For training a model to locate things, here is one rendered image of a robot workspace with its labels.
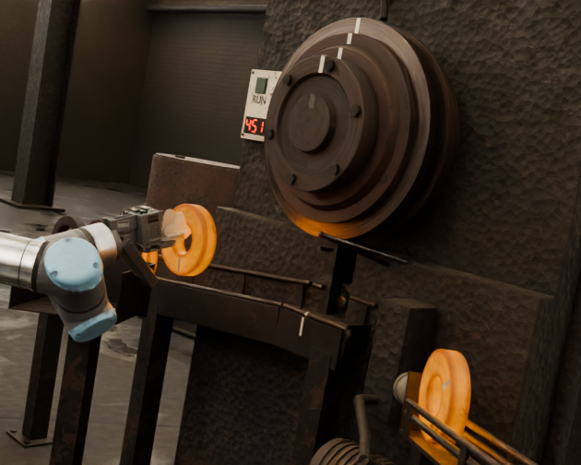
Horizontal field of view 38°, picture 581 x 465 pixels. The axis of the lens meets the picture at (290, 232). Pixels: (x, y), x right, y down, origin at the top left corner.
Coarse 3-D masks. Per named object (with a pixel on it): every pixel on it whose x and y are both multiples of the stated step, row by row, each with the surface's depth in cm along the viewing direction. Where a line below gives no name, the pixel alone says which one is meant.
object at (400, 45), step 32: (320, 32) 182; (352, 32) 175; (384, 32) 169; (288, 64) 189; (416, 64) 163; (416, 96) 163; (416, 128) 162; (416, 160) 162; (416, 192) 166; (320, 224) 179; (352, 224) 173; (384, 224) 171
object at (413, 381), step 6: (414, 372) 143; (408, 378) 143; (414, 378) 143; (420, 378) 144; (408, 384) 143; (414, 384) 143; (420, 384) 144; (408, 390) 143; (414, 390) 143; (408, 396) 143; (414, 396) 144; (402, 408) 144; (402, 414) 143; (414, 414) 144; (402, 420) 143; (402, 426) 143; (414, 426) 144
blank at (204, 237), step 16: (176, 208) 181; (192, 208) 177; (192, 224) 177; (208, 224) 175; (192, 240) 176; (208, 240) 174; (176, 256) 180; (192, 256) 176; (208, 256) 175; (176, 272) 179; (192, 272) 176
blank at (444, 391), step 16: (448, 352) 134; (432, 368) 139; (448, 368) 131; (464, 368) 131; (432, 384) 139; (448, 384) 130; (464, 384) 130; (432, 400) 139; (448, 400) 129; (464, 400) 129; (448, 416) 129; (464, 416) 129
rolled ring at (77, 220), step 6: (66, 216) 260; (72, 216) 259; (60, 222) 262; (66, 222) 260; (72, 222) 257; (78, 222) 257; (54, 228) 265; (60, 228) 263; (66, 228) 264; (72, 228) 257
